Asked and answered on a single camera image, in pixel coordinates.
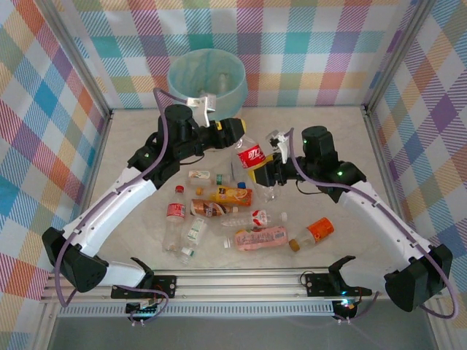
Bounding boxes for small white label bottle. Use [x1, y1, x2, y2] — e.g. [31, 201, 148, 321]
[188, 170, 233, 187]

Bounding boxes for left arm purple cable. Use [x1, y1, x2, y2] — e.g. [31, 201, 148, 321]
[54, 87, 189, 327]

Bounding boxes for right controller board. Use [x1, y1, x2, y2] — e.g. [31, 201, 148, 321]
[333, 298, 358, 313]

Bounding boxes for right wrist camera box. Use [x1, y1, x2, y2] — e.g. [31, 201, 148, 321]
[265, 128, 293, 154]

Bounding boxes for grey slotted cable duct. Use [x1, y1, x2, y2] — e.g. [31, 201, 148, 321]
[57, 304, 339, 318]

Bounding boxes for clear bottle green white label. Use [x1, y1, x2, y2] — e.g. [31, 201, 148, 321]
[177, 217, 209, 266]

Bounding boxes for clear bottle red cola label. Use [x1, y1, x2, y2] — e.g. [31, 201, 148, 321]
[231, 135, 284, 203]

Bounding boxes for red label red cap bottle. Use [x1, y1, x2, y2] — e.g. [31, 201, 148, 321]
[163, 184, 188, 252]

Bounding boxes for orange label bottle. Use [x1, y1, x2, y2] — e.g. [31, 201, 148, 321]
[287, 217, 336, 253]

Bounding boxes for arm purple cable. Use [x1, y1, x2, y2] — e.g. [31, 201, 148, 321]
[286, 127, 460, 324]
[54, 87, 189, 327]

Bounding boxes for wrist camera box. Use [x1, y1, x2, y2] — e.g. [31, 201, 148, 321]
[185, 93, 217, 128]
[265, 128, 293, 154]

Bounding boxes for aluminium table edge rail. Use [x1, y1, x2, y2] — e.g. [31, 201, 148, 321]
[32, 109, 114, 350]
[363, 107, 444, 350]

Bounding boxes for turquoise bin liner bag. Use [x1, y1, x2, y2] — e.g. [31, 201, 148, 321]
[166, 47, 250, 114]

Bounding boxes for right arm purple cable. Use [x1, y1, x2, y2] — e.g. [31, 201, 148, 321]
[286, 127, 460, 324]

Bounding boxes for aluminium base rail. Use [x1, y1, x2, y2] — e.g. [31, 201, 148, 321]
[38, 268, 443, 304]

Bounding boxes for yellow orange juice bottle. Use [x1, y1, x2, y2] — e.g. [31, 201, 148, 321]
[208, 183, 254, 207]

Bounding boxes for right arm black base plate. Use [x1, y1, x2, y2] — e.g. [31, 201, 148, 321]
[304, 272, 374, 298]

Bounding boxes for left controller board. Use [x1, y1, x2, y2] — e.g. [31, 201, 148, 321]
[126, 300, 163, 318]

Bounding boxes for clear bottle white red label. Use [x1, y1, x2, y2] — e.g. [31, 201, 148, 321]
[220, 209, 289, 229]

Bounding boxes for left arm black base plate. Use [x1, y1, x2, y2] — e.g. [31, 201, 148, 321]
[110, 273, 179, 300]

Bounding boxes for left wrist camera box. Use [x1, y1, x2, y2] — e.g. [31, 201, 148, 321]
[185, 93, 217, 128]

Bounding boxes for white plastic bin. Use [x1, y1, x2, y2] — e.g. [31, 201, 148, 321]
[166, 47, 250, 114]

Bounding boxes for pink label bottle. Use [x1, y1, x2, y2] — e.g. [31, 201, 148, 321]
[223, 225, 289, 252]

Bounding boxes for clear bottle blue cap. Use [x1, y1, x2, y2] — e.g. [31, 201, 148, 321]
[231, 151, 246, 183]

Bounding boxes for aluminium frame post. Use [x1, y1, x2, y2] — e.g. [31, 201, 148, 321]
[38, 0, 112, 117]
[363, 0, 439, 114]

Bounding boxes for controller board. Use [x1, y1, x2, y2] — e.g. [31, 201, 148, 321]
[333, 298, 358, 313]
[126, 300, 163, 318]

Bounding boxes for brown coffee drink bottle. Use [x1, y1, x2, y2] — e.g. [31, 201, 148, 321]
[190, 198, 240, 219]

